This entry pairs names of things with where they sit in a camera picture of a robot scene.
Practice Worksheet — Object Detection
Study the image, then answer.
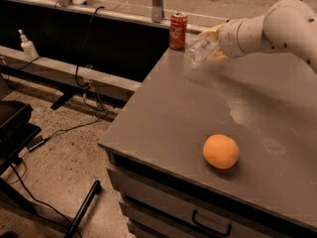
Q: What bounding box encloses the black chair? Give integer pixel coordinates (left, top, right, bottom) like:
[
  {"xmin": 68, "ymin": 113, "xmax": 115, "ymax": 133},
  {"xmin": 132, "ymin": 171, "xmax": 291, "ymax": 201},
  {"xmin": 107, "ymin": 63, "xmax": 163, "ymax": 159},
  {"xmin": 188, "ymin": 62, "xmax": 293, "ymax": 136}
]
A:
[{"xmin": 0, "ymin": 74, "xmax": 103, "ymax": 238}]

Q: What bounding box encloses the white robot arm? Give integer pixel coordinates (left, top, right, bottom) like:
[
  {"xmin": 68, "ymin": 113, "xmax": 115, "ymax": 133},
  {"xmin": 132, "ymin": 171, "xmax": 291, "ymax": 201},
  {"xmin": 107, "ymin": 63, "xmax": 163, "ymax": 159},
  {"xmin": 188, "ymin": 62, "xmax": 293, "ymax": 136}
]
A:
[{"xmin": 198, "ymin": 0, "xmax": 317, "ymax": 72}]

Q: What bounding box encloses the clear plastic water bottle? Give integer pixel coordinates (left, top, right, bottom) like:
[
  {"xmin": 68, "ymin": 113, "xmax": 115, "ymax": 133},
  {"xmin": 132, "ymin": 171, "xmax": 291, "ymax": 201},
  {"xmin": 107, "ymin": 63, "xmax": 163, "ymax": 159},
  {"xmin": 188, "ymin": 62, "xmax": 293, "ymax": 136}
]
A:
[{"xmin": 184, "ymin": 39, "xmax": 219, "ymax": 67}]

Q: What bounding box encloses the grey drawer cabinet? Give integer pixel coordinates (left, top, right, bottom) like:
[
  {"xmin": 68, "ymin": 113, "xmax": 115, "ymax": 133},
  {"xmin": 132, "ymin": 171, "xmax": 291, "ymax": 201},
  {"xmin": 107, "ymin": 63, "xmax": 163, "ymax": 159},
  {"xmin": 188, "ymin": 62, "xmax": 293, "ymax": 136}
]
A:
[{"xmin": 106, "ymin": 151, "xmax": 317, "ymax": 238}]

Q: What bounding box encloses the white pump dispenser bottle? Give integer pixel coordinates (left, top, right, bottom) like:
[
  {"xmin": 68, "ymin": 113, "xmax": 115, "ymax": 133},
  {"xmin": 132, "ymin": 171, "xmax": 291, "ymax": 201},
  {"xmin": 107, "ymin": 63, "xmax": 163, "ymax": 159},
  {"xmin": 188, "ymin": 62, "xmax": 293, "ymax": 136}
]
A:
[{"xmin": 19, "ymin": 30, "xmax": 39, "ymax": 60}]

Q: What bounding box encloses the black hanging power cable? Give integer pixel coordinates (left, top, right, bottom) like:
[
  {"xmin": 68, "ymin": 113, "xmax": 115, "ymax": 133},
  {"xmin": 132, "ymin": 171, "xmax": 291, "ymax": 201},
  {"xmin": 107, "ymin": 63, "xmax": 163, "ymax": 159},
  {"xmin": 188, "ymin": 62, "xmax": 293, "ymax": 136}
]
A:
[{"xmin": 74, "ymin": 6, "xmax": 110, "ymax": 112}]

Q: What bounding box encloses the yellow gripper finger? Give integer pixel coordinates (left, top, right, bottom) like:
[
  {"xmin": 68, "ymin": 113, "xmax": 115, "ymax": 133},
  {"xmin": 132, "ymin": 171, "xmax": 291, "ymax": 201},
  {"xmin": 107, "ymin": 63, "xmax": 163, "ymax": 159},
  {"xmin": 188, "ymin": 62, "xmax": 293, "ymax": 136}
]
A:
[
  {"xmin": 208, "ymin": 50, "xmax": 227, "ymax": 60},
  {"xmin": 198, "ymin": 24, "xmax": 224, "ymax": 41}
]

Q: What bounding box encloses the black floor cable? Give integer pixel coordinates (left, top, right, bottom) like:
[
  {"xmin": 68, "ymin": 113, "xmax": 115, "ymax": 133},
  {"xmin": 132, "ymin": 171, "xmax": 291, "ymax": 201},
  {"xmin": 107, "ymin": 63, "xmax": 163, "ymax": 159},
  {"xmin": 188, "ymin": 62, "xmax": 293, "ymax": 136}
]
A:
[{"xmin": 8, "ymin": 109, "xmax": 110, "ymax": 238}]

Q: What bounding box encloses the metal glass post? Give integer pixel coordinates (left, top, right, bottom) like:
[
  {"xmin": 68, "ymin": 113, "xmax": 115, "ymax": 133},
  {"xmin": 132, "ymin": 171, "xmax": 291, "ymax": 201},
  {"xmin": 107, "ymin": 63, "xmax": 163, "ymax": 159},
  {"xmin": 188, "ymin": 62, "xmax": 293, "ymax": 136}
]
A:
[{"xmin": 152, "ymin": 0, "xmax": 163, "ymax": 23}]

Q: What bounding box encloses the black drawer handle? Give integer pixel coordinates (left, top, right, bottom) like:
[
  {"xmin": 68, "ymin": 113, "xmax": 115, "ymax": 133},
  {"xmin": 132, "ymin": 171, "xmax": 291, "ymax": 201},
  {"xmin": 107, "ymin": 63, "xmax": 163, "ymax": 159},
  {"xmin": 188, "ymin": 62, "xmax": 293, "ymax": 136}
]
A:
[{"xmin": 191, "ymin": 209, "xmax": 233, "ymax": 238}]

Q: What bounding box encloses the orange fruit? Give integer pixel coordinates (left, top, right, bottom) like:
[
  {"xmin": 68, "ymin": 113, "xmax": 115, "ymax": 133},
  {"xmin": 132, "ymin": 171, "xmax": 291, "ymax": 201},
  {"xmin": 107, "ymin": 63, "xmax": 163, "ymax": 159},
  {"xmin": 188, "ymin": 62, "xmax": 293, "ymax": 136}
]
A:
[{"xmin": 203, "ymin": 134, "xmax": 240, "ymax": 170}]

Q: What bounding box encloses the red coke can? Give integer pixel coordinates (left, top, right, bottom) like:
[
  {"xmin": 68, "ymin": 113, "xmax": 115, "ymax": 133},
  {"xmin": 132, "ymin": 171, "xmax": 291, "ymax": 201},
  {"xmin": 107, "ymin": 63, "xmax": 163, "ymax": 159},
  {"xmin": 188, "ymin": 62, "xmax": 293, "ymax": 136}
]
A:
[{"xmin": 169, "ymin": 12, "xmax": 187, "ymax": 50}]

